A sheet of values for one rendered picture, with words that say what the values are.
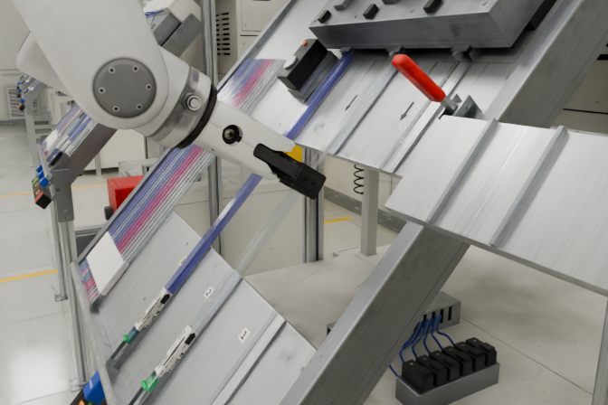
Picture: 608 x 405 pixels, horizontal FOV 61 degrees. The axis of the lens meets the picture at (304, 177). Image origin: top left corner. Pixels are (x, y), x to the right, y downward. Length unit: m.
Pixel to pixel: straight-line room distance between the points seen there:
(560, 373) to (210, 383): 0.59
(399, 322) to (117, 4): 0.34
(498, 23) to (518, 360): 0.60
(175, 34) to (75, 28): 1.43
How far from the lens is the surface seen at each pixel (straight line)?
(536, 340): 1.03
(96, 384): 0.74
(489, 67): 0.57
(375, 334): 0.46
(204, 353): 0.60
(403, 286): 0.45
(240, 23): 1.91
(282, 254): 2.13
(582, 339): 1.07
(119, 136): 5.13
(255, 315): 0.55
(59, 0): 0.41
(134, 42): 0.42
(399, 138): 0.56
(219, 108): 0.51
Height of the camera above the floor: 1.11
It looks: 14 degrees down
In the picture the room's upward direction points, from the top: straight up
